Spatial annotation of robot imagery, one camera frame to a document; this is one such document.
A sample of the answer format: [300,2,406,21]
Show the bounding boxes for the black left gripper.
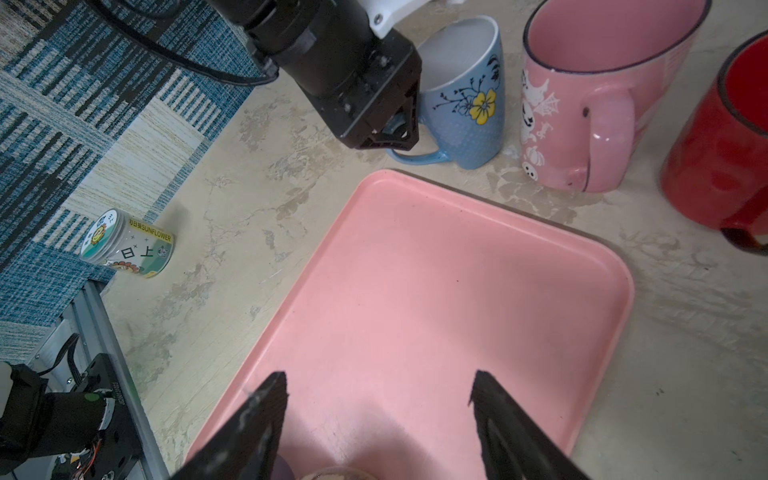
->
[308,30,422,150]

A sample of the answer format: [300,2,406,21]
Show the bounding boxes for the red ceramic mug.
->
[660,32,767,256]

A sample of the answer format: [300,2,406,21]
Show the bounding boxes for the aluminium front rail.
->
[27,281,170,479]

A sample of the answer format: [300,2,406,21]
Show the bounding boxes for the pink plastic tray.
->
[192,170,635,479]

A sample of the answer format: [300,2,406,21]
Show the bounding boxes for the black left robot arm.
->
[211,1,422,150]

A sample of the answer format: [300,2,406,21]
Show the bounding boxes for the beige speckled ceramic mug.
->
[301,466,376,480]

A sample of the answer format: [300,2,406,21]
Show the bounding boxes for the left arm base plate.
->
[50,353,143,479]

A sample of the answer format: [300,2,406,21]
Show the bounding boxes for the pink patterned glass mug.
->
[521,0,712,193]

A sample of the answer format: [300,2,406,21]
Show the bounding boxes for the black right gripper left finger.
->
[173,371,288,480]

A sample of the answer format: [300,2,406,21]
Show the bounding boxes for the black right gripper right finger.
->
[470,370,589,480]

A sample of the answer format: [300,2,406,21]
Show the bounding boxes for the blue ceramic mug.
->
[388,15,505,170]

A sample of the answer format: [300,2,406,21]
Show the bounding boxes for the round tape roll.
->
[79,209,175,278]

